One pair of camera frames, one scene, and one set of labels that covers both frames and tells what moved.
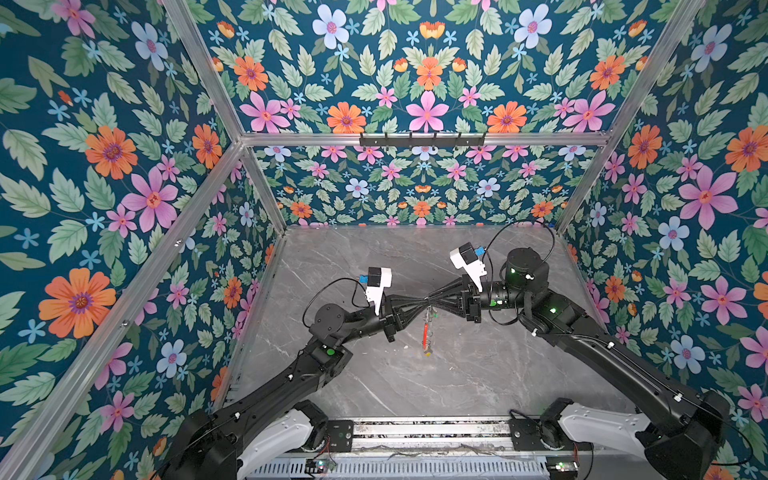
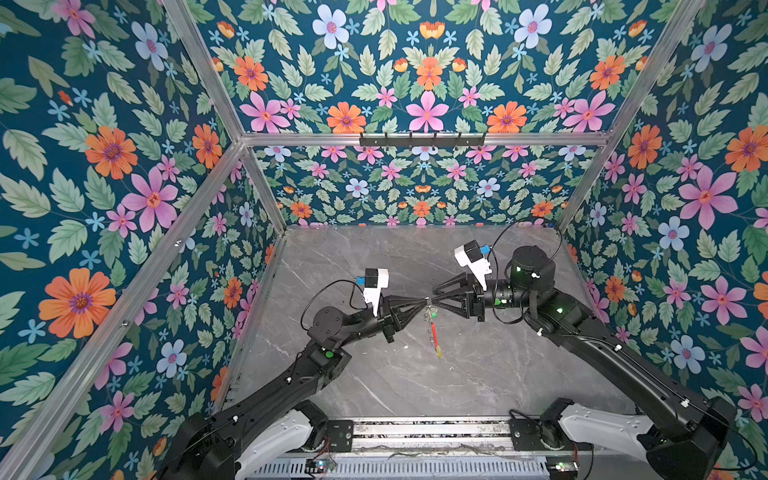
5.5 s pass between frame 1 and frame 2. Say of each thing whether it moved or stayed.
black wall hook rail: stayed
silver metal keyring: moved
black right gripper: stayed
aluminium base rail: stayed
